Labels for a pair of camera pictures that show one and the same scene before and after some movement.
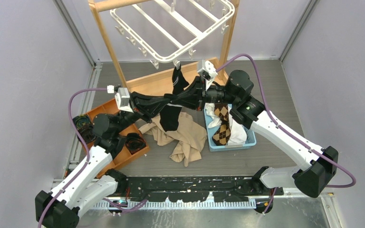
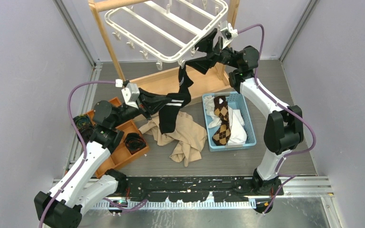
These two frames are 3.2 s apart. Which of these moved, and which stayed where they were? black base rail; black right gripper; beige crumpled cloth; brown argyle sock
Moved: black right gripper
Stayed: beige crumpled cloth; black base rail; brown argyle sock
